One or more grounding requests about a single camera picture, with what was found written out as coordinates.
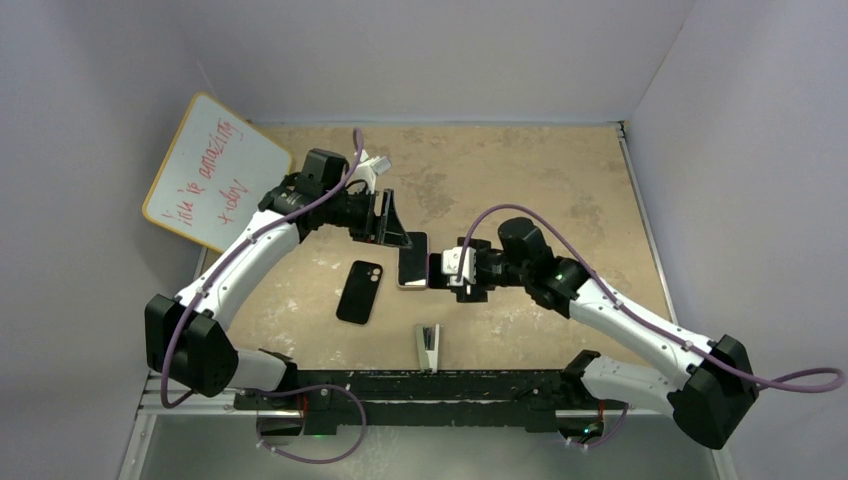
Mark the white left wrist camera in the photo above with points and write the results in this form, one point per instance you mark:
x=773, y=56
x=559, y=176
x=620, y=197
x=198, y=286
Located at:
x=369, y=169

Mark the yellow framed whiteboard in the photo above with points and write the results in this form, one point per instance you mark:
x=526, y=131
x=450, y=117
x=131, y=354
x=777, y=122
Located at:
x=216, y=170

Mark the white phone case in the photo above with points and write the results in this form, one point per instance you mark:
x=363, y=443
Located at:
x=414, y=285

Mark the white stapler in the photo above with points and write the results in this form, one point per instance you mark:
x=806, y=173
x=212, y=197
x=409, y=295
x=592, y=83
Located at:
x=427, y=345

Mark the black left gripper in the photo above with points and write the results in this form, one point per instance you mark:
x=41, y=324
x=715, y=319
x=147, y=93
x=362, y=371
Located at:
x=392, y=233

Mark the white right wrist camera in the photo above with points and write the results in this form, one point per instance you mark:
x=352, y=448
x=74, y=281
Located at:
x=458, y=266

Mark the black phone case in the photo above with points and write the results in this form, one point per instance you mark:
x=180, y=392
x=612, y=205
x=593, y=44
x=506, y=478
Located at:
x=359, y=292

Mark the black aluminium mounting rail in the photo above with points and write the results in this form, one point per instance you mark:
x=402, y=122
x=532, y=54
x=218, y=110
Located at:
x=537, y=401

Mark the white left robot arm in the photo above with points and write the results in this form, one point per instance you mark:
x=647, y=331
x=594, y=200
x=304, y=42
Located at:
x=186, y=335

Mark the purple smartphone black screen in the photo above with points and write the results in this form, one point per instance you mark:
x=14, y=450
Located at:
x=414, y=257

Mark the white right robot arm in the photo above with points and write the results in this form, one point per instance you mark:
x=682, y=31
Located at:
x=649, y=331

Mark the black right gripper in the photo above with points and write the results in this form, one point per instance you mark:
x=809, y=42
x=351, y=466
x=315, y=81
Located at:
x=477, y=293

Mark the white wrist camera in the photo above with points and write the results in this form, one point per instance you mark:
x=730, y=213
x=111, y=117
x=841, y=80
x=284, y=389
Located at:
x=369, y=169
x=458, y=266

